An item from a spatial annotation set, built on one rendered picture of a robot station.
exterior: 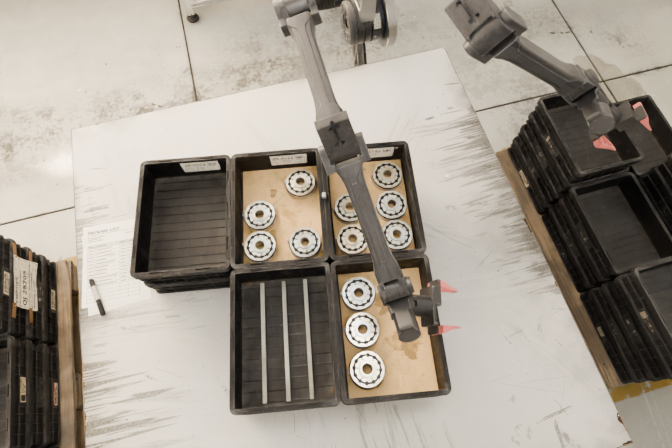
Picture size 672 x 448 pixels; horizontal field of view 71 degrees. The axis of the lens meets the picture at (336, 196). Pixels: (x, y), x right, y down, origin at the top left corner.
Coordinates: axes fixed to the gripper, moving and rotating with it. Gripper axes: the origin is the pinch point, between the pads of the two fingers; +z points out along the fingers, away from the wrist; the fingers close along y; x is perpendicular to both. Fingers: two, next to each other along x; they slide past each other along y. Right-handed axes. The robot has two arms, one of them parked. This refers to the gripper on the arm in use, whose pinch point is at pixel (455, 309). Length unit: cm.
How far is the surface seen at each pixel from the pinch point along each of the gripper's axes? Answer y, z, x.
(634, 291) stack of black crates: 16, 92, 16
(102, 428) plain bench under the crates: -34, -86, 64
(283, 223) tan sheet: 30, -41, 35
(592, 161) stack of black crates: 74, 92, 22
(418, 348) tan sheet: -9.2, -1.4, 18.2
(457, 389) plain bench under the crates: -20.2, 16.1, 24.8
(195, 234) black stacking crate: 25, -68, 46
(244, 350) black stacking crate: -11, -50, 37
